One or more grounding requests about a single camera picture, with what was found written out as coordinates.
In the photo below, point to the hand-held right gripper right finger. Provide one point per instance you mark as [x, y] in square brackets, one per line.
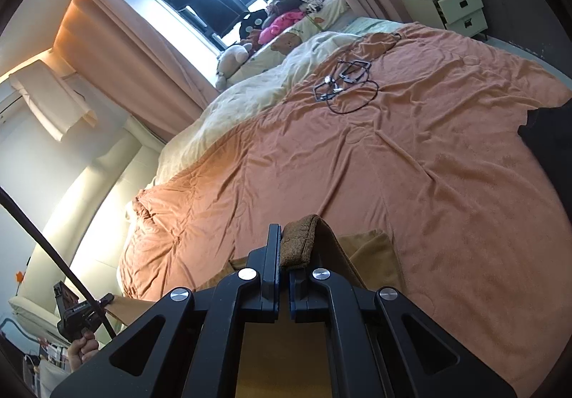
[304, 291]

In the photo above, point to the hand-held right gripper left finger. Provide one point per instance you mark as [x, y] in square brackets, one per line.
[272, 246]

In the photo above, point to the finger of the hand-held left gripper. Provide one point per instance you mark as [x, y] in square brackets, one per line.
[103, 300]

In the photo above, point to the person's left hand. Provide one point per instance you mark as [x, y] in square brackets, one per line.
[82, 349]

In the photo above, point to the cream sofa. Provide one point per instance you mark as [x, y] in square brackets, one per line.
[35, 311]

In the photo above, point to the orange blanket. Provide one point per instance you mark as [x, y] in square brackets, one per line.
[380, 157]

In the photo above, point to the cream bear print quilt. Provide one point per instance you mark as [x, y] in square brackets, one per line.
[250, 90]

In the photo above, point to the white plush toy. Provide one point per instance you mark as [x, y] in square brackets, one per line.
[232, 63]

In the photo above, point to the white covered air conditioner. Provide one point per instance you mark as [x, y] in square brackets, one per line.
[49, 98]

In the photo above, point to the pink plush toy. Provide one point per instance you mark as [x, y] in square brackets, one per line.
[279, 25]

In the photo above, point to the dark cloth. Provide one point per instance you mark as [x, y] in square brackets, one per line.
[549, 139]

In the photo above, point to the cream nightstand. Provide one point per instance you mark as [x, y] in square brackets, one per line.
[451, 9]

